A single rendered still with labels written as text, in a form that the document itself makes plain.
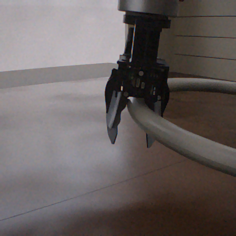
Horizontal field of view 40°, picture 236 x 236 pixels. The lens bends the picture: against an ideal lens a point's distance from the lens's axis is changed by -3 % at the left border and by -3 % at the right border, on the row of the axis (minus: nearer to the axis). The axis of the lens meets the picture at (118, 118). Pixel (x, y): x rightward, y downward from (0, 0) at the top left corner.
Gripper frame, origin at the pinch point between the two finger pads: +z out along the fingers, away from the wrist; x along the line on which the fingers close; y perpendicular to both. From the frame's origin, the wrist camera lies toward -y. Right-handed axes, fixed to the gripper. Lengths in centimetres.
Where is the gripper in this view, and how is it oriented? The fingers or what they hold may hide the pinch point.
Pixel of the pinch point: (131, 136)
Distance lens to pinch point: 56.4
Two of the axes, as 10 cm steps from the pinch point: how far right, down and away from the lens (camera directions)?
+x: 9.9, 1.0, 0.2
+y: -0.2, 3.3, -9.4
